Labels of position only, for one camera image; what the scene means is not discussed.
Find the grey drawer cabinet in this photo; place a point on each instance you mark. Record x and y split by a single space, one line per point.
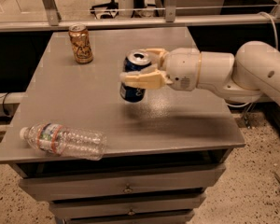
162 153

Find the orange soda can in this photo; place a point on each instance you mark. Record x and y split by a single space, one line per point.
79 37

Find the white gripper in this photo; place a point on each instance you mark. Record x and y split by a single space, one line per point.
181 67

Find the grey metal railing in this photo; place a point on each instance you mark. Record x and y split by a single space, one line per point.
54 15

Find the clear plastic water bottle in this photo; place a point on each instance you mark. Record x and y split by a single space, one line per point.
64 141

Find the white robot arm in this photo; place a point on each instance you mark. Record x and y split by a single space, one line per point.
243 77

